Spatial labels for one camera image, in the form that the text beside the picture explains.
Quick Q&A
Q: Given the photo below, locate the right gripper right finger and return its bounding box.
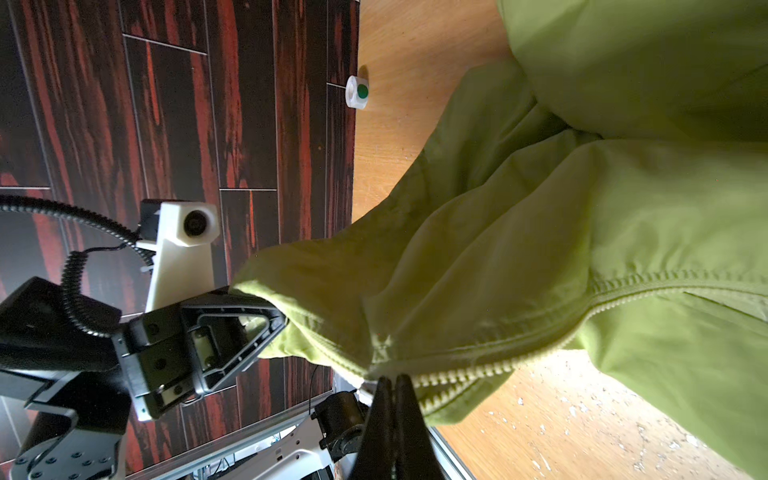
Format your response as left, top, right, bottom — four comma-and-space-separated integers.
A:
394, 375, 444, 480

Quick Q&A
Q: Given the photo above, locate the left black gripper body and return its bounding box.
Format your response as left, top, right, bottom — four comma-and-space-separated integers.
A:
1, 277, 287, 420

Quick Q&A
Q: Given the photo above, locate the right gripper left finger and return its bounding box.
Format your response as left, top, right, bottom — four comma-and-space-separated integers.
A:
349, 377, 395, 480

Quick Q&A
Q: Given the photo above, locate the green zip-up jacket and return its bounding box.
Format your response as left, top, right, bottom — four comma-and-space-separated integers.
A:
231, 1, 767, 479

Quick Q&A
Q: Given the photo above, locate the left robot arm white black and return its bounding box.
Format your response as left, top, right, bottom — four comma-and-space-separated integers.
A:
1, 195, 287, 479

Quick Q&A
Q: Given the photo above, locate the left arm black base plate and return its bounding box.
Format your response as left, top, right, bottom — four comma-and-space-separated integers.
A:
210, 391, 369, 479

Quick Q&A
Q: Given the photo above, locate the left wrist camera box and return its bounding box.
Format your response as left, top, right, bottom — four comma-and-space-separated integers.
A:
137, 199, 221, 312

